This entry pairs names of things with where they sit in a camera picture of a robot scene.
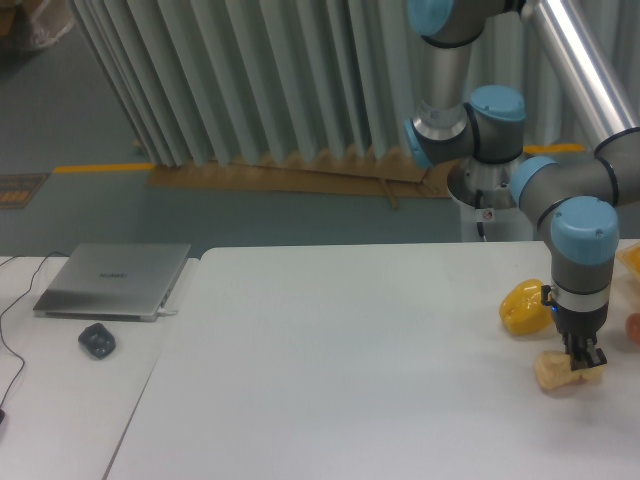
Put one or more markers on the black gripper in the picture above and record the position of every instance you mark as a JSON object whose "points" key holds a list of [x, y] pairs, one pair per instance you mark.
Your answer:
{"points": [[578, 317]]}

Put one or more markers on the beige bread loaf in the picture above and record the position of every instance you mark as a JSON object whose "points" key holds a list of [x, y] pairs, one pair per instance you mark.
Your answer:
{"points": [[553, 370]]}

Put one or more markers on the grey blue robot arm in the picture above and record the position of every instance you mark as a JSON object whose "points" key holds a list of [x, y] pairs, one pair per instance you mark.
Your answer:
{"points": [[571, 208]]}

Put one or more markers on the yellow plastic basket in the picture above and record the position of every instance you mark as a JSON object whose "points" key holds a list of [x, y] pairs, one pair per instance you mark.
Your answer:
{"points": [[629, 257]]}

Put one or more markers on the red orange tomato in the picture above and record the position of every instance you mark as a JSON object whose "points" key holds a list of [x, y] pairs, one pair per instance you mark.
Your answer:
{"points": [[632, 328]]}

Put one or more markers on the yellow bell pepper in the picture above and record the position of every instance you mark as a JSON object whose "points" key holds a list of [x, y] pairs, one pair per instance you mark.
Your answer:
{"points": [[522, 312]]}

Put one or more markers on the brown cardboard sheet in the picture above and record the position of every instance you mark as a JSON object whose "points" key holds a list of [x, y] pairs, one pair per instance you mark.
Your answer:
{"points": [[393, 177]]}

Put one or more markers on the grey folding partition screen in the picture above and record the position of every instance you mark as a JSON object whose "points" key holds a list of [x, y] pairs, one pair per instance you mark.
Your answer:
{"points": [[250, 80]]}

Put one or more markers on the silver closed laptop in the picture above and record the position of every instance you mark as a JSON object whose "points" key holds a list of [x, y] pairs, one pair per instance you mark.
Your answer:
{"points": [[114, 281]]}

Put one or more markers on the black computer mouse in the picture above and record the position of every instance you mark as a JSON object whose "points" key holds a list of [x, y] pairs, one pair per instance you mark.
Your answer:
{"points": [[97, 340]]}

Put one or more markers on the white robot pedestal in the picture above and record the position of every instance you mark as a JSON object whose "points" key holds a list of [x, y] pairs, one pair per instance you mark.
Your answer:
{"points": [[487, 209]]}

